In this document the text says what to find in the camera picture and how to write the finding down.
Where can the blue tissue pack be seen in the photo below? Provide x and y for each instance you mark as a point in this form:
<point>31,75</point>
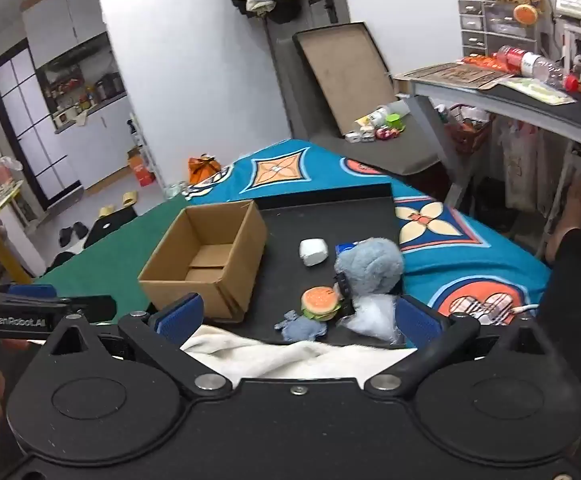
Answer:
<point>344,248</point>

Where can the person's bare foot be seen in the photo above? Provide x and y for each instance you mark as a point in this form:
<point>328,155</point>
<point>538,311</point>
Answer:
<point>573,210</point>

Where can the brown cardboard sheet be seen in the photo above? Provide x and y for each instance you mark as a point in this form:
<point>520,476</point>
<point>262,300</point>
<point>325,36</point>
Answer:
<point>445,76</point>

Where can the row of kitchen jars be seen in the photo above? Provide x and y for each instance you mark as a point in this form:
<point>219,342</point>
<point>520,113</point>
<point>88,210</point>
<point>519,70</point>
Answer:
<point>83,92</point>

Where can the plastic bottle red label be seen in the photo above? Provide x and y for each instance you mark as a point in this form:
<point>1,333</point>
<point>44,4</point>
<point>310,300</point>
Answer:
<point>535,65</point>

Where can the black desk mat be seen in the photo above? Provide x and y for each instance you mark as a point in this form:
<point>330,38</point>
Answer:
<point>570,115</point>

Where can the white fleece blanket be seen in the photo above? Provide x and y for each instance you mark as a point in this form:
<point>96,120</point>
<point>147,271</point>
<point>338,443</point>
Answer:
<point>280,357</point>

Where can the burger plush toy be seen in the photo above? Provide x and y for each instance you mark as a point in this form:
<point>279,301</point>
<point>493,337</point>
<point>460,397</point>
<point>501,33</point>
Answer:
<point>320,302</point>

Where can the white kitchen cabinet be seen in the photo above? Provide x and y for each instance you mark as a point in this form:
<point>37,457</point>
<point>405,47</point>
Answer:
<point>70,15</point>

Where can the grey door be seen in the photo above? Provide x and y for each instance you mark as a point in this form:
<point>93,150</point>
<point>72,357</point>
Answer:
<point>290,60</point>

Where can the dark cloth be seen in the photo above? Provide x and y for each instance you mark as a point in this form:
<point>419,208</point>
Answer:
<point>63,259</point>

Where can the red basket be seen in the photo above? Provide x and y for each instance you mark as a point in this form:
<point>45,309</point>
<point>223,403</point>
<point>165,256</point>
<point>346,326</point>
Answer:
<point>465,135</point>

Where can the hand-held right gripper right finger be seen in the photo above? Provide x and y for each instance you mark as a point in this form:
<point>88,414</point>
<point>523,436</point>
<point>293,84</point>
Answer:
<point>418,322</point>

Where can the clear plastic bag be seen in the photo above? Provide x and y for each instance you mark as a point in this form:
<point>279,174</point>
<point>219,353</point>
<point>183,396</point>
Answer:
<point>375,320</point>

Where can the green cup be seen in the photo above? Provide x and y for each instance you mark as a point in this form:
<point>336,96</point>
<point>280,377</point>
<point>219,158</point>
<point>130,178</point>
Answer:
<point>393,120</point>

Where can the red snack packet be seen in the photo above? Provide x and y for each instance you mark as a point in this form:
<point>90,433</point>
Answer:
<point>485,62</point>

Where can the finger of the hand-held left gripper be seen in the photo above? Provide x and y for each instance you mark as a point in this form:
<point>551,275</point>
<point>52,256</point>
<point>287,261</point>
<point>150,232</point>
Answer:
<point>33,290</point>
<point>95,307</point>

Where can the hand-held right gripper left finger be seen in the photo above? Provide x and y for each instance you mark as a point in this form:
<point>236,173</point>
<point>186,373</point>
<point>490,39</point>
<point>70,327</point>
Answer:
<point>180,319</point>

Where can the white patterned plastic bag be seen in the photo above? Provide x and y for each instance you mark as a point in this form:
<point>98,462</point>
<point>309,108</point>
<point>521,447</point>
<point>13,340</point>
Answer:
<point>520,150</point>

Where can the brown cardboard box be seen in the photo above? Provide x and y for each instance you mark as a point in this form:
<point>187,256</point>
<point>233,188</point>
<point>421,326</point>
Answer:
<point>190,292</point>

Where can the green and white packet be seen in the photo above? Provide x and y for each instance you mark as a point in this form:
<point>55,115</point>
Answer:
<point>535,91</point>

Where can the black slipper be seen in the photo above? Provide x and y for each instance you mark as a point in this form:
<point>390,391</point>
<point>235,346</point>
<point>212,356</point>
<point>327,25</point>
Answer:
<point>80,230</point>
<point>66,236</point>

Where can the orange bag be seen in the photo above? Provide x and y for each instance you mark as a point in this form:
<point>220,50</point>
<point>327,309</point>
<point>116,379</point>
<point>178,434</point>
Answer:
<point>203,170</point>

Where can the person's leg black trousers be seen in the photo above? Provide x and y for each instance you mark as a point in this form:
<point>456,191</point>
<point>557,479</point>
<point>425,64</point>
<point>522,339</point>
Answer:
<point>578,285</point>

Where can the blue printed blanket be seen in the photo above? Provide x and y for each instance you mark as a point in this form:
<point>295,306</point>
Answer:
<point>320,165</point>

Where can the black framed glass door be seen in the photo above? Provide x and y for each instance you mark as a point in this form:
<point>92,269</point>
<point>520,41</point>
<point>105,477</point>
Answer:
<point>30,130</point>

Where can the white crumpled paper ball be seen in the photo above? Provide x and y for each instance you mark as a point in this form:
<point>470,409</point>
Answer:
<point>313,252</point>

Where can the small blue octopus toy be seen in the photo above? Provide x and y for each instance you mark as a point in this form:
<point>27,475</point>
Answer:
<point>300,329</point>

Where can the grey desk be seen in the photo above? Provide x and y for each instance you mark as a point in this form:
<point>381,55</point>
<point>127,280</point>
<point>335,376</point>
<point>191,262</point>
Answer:
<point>545,117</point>

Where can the grey drawer organiser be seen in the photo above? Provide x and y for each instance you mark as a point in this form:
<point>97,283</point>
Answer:
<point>495,30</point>

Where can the blue fluffy towel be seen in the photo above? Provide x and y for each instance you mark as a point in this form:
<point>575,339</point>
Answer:
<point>370,265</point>

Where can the small white box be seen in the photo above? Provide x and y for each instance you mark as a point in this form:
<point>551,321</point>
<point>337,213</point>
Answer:
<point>353,136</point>
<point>368,135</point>

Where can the black framed brown board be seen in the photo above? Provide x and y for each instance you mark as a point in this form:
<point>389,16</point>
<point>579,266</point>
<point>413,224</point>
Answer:
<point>345,75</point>

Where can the clear glass jar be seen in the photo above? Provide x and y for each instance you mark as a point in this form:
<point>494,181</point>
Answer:
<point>175,192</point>

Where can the white narrow rack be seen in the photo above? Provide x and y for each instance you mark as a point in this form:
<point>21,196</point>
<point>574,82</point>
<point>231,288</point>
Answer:
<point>143,145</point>

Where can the green cloth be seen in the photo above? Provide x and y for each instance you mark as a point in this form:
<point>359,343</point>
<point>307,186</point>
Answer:
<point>120,240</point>

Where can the red cardboard box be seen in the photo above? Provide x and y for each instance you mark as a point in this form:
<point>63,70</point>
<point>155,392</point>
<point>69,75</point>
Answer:
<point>143,172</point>

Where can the yellow slipper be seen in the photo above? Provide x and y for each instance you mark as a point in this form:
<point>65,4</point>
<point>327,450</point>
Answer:
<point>129,199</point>
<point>107,211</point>

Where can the orange round plush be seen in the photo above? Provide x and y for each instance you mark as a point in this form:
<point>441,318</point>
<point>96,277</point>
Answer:
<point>525,14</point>

